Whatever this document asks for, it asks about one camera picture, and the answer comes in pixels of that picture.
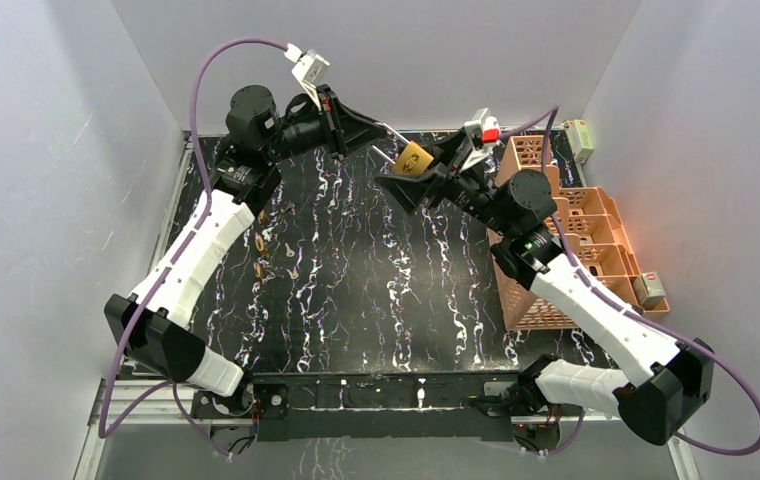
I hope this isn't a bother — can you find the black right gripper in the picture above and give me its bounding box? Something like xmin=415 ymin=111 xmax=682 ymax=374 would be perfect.
xmin=372 ymin=129 xmax=512 ymax=239

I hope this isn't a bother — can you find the large brass padlock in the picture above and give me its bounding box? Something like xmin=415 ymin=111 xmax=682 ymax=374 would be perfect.
xmin=372 ymin=122 xmax=434 ymax=175

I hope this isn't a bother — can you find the silver key pair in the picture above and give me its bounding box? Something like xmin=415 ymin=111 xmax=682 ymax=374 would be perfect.
xmin=280 ymin=203 xmax=296 ymax=216

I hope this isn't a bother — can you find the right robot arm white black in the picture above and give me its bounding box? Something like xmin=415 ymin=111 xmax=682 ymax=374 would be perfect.
xmin=376 ymin=133 xmax=713 ymax=445

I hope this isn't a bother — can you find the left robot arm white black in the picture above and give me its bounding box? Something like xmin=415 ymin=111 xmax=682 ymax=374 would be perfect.
xmin=104 ymin=85 xmax=387 ymax=416

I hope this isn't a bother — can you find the white green small box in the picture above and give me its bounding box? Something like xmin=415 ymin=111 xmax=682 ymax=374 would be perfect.
xmin=564 ymin=119 xmax=595 ymax=164

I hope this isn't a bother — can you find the pink perforated organizer rack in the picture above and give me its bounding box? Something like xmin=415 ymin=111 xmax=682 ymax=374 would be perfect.
xmin=495 ymin=160 xmax=643 ymax=331

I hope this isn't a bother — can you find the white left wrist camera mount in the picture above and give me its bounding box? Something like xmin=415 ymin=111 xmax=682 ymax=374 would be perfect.
xmin=284 ymin=43 xmax=330 ymax=108

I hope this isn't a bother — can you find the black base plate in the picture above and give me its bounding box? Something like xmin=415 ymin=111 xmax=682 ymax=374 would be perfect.
xmin=191 ymin=374 xmax=583 ymax=444

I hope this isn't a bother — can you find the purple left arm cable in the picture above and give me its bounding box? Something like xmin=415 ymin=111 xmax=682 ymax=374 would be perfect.
xmin=97 ymin=37 xmax=305 ymax=458

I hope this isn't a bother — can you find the aluminium frame rail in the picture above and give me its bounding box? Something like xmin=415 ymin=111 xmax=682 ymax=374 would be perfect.
xmin=75 ymin=372 xmax=699 ymax=479

